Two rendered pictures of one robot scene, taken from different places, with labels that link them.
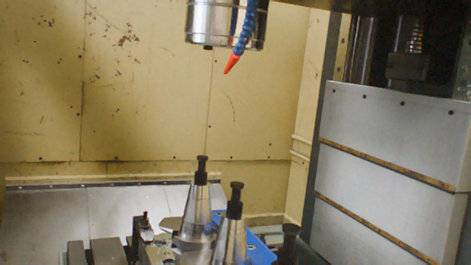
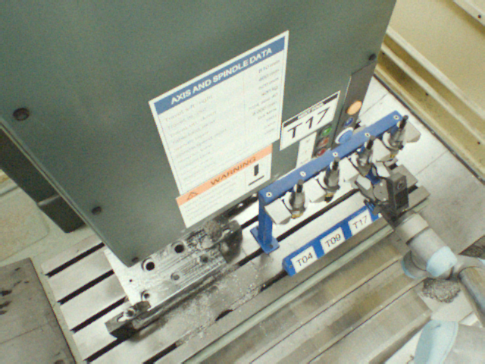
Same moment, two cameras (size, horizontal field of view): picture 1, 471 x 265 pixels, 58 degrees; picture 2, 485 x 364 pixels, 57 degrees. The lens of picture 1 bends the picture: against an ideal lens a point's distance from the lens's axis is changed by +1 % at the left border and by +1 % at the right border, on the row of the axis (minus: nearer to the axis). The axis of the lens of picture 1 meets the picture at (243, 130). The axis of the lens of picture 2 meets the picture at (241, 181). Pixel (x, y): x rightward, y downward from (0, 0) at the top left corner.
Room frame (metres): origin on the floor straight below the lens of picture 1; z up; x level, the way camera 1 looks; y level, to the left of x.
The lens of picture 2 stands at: (0.69, 0.51, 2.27)
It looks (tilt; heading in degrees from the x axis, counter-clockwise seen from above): 63 degrees down; 265
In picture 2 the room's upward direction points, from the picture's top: 3 degrees counter-clockwise
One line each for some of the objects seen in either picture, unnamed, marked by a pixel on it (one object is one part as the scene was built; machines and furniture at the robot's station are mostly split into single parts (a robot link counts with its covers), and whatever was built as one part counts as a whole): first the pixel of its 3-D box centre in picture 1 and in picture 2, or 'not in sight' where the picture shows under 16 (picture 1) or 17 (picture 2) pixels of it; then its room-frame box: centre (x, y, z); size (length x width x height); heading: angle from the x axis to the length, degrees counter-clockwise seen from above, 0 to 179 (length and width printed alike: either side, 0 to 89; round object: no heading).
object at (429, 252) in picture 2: not in sight; (431, 252); (0.19, 0.21, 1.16); 0.11 x 0.08 x 0.09; 115
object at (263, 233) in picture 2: not in sight; (265, 221); (0.59, 0.02, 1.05); 0.10 x 0.05 x 0.30; 115
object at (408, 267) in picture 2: not in sight; (425, 262); (0.18, 0.21, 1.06); 0.11 x 0.08 x 0.11; 160
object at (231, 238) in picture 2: not in sight; (221, 237); (0.72, 0.03, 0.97); 0.13 x 0.03 x 0.15; 25
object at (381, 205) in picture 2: not in sight; (389, 204); (0.26, 0.07, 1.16); 0.12 x 0.08 x 0.09; 115
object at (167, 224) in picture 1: (183, 224); (279, 212); (0.57, 0.07, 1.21); 0.07 x 0.05 x 0.01; 115
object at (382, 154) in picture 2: not in sight; (378, 151); (0.27, -0.07, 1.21); 0.07 x 0.05 x 0.01; 115
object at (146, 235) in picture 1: (143, 237); (129, 317); (1.01, 0.23, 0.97); 0.13 x 0.03 x 0.15; 25
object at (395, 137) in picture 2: not in sight; (398, 132); (0.22, -0.09, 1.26); 0.04 x 0.04 x 0.07
